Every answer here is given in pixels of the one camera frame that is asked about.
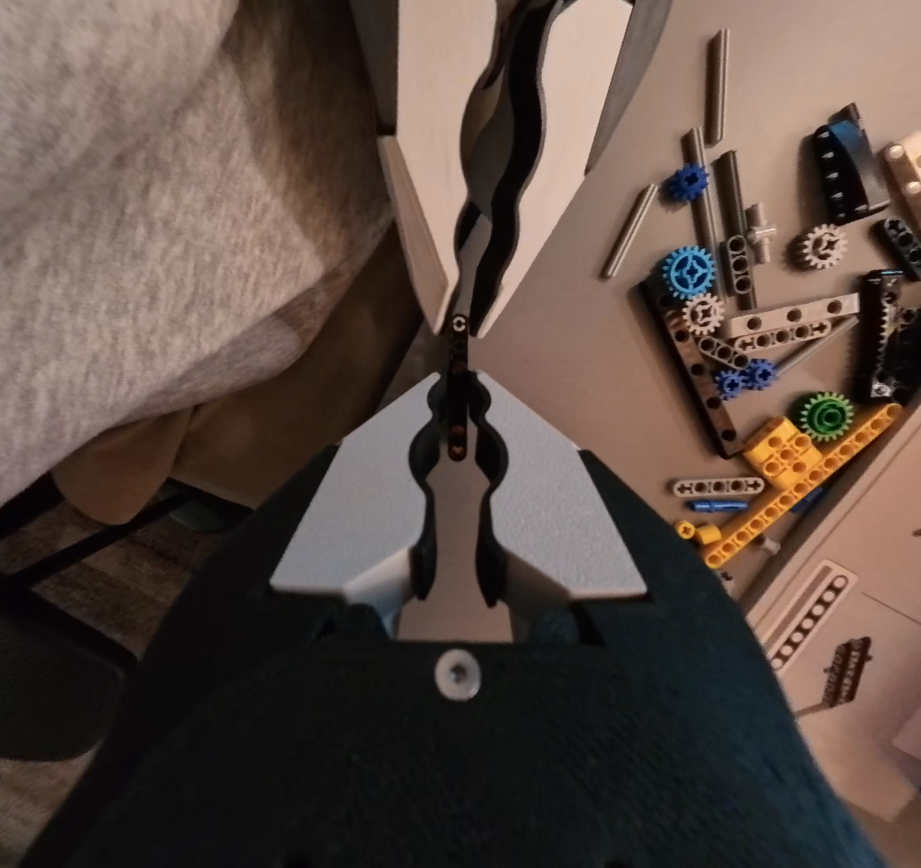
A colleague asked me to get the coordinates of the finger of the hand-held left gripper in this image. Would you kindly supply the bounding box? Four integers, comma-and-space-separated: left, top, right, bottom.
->
378, 0, 537, 334
466, 0, 636, 338

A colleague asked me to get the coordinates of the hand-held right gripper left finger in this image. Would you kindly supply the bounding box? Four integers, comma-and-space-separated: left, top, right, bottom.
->
270, 372, 450, 635

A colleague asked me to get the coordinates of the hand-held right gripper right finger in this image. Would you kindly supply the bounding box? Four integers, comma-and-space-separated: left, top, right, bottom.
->
469, 370, 647, 640

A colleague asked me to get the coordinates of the thin black lego beam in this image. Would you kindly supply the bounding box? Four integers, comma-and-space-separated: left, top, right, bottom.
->
448, 314, 472, 462

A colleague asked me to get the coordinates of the short light grey lego axle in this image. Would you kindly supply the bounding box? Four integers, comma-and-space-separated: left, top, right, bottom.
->
601, 183, 659, 281

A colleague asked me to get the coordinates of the light grey thin lego beam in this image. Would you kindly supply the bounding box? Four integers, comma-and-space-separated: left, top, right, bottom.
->
734, 317, 832, 354
673, 476, 766, 496

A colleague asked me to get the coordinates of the thick dark grey lego axle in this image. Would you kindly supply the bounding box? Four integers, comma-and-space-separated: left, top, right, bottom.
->
714, 150, 761, 311

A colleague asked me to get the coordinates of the long black lego beam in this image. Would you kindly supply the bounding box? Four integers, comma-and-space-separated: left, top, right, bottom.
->
637, 280, 745, 460

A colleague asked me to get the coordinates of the yellow lego block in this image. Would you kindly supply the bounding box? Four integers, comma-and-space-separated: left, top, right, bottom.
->
741, 416, 817, 498

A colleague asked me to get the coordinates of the large blue lego gear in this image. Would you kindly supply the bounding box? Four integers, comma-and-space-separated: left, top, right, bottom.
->
661, 246, 718, 302

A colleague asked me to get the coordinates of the thin grey three-hole lego beam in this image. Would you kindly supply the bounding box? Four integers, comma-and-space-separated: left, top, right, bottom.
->
694, 336, 753, 371

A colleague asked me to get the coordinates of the light grey lego axle connector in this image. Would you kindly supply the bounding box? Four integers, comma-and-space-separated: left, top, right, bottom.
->
744, 202, 778, 262

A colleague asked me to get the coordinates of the dark grey three-hole lego beam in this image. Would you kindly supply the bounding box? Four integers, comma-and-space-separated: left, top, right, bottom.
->
723, 234, 753, 293

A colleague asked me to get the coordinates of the long yellow lego beam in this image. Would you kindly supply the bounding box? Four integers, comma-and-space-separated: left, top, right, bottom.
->
701, 402, 905, 570

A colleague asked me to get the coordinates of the black curved lego panel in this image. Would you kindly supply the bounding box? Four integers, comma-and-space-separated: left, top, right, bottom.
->
813, 102, 889, 225

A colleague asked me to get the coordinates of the light grey lego gear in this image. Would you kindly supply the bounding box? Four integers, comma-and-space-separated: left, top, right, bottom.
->
795, 224, 849, 270
680, 293, 726, 337

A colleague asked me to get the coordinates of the green lego gear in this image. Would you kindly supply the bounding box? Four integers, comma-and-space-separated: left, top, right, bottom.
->
795, 391, 856, 445

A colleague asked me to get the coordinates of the white lego brick beam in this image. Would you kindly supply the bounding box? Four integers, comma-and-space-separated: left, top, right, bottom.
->
881, 140, 921, 209

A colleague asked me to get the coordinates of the thin grey lego axle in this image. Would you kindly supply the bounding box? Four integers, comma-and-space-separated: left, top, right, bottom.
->
777, 316, 861, 376

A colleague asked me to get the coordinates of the lego instruction booklet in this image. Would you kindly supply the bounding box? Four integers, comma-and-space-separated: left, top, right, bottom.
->
734, 422, 921, 811

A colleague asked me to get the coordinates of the short black lego beam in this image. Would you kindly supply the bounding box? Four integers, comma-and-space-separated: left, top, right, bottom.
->
874, 215, 921, 281

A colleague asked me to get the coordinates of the black lego gear rack assembly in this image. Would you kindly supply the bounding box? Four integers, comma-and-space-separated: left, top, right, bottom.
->
852, 270, 921, 405

